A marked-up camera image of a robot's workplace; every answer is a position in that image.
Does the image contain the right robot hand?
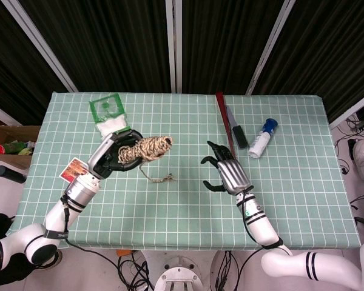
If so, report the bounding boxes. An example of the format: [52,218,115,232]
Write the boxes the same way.
[200,141,252,194]

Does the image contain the green checked tablecloth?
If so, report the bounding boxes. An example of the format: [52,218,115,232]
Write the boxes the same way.
[5,92,362,252]

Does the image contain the thin floor cables tangle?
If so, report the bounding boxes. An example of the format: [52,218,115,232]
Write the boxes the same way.
[333,116,364,177]

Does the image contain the black cylinder bottle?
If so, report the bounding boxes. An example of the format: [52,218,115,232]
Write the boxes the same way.
[0,165,27,184]

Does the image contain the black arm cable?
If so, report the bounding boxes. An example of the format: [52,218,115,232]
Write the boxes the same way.
[60,195,122,259]
[239,187,294,291]

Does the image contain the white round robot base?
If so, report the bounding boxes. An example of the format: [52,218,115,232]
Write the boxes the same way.
[153,257,204,291]

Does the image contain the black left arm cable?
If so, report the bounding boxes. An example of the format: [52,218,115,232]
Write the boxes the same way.
[60,195,122,259]

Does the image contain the white bottle with blue cap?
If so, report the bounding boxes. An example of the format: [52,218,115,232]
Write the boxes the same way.
[248,118,279,158]

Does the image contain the green snack packets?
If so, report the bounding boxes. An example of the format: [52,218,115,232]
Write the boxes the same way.
[4,141,35,156]

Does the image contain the green bag of white powder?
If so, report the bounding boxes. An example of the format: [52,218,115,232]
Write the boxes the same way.
[89,93,132,142]

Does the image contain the black pleated curtain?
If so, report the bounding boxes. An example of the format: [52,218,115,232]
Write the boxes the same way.
[0,0,68,125]
[18,0,172,93]
[181,0,288,95]
[254,0,364,122]

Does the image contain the dark red flat stick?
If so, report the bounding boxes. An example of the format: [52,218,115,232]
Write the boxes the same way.
[215,92,238,158]

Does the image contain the knife with black handle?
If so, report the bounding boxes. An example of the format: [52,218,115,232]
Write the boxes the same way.
[225,105,249,149]

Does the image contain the red picture postcard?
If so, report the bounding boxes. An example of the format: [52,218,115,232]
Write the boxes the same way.
[59,156,90,184]

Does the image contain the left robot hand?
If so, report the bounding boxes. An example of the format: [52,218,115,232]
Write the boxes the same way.
[87,129,145,180]

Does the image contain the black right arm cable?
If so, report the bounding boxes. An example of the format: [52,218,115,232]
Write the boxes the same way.
[239,187,294,291]

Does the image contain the jute twine bundle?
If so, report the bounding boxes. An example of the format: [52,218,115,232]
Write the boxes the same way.
[117,135,177,184]

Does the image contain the white frame post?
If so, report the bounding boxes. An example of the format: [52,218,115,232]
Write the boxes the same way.
[165,0,183,93]
[0,99,22,127]
[329,96,364,130]
[246,0,297,95]
[1,0,79,93]

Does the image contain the brown cardboard box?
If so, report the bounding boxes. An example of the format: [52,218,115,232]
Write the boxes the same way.
[0,112,41,170]

